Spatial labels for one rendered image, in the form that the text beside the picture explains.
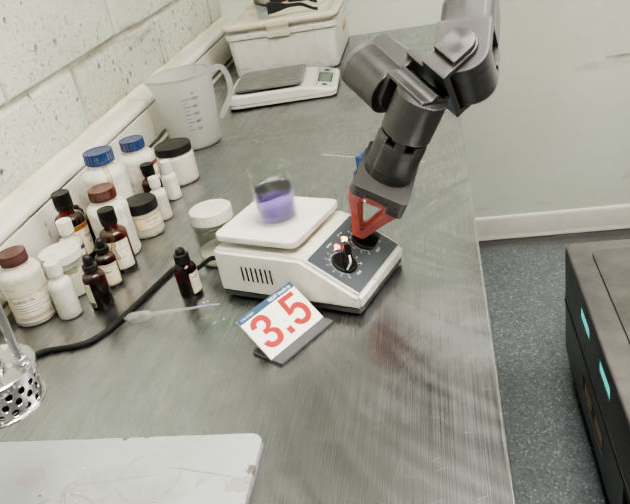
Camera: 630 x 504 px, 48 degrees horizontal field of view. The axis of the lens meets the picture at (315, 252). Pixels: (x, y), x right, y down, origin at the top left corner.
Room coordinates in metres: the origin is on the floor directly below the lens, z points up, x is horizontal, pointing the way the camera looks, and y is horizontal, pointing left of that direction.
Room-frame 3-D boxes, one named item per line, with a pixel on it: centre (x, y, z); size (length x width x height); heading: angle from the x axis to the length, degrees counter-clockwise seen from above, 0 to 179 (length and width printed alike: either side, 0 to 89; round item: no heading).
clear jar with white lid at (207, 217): (0.90, 0.13, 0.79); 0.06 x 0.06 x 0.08
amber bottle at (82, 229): (1.00, 0.35, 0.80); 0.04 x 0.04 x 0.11
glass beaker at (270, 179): (0.80, 0.04, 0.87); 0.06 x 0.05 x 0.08; 23
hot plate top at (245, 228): (0.81, 0.04, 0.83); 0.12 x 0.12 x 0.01; 56
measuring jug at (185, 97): (1.46, 0.19, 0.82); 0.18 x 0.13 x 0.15; 116
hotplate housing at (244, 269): (0.80, 0.02, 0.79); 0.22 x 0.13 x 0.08; 56
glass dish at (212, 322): (0.73, 0.14, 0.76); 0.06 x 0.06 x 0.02
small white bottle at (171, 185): (1.17, 0.22, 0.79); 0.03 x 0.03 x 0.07
